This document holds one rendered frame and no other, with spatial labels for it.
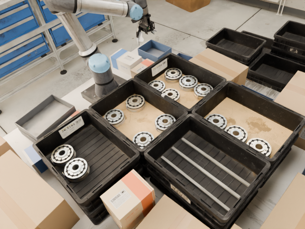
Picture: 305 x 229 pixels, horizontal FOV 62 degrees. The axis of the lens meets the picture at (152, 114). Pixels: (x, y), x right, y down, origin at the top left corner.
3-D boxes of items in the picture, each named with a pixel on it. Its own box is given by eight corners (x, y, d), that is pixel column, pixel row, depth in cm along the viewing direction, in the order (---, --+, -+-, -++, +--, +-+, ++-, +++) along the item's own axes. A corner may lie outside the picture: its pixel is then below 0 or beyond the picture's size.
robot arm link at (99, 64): (97, 86, 148) (91, 66, 138) (90, 75, 157) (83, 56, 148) (116, 79, 151) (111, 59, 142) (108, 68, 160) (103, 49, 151)
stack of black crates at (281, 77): (240, 100, 227) (247, 69, 202) (256, 82, 241) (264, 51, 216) (285, 121, 207) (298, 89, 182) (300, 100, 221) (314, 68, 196)
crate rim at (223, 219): (142, 156, 106) (141, 153, 104) (189, 116, 118) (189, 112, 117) (224, 225, 84) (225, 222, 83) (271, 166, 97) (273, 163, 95)
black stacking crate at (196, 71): (135, 93, 147) (133, 77, 138) (171, 68, 159) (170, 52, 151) (189, 128, 126) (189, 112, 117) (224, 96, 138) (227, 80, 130)
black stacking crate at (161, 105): (93, 123, 134) (87, 108, 126) (135, 93, 147) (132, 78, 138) (145, 168, 113) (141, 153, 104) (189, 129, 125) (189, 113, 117)
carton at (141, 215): (124, 234, 98) (120, 227, 92) (107, 211, 105) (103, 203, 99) (156, 206, 104) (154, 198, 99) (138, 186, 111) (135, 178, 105)
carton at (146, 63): (144, 86, 167) (143, 77, 162) (131, 78, 174) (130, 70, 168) (160, 73, 175) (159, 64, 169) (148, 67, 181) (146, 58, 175)
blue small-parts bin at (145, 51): (138, 56, 191) (137, 48, 186) (151, 47, 198) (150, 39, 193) (158, 66, 181) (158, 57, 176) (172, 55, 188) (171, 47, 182)
